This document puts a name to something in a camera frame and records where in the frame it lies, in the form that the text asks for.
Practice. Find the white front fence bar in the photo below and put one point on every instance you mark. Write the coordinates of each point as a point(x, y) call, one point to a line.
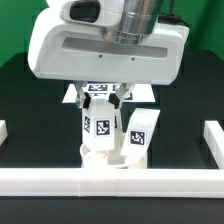
point(192, 183)

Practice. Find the white round stool seat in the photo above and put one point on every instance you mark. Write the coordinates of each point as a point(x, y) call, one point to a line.
point(110, 159)

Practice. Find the white left fence bar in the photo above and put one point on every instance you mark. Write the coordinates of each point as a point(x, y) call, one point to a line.
point(3, 131)

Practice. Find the white marker sheet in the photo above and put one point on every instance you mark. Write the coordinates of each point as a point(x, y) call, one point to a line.
point(142, 93)

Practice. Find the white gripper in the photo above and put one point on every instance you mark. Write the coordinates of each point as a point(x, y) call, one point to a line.
point(115, 41)

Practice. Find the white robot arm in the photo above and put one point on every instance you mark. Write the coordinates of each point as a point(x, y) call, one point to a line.
point(116, 41)

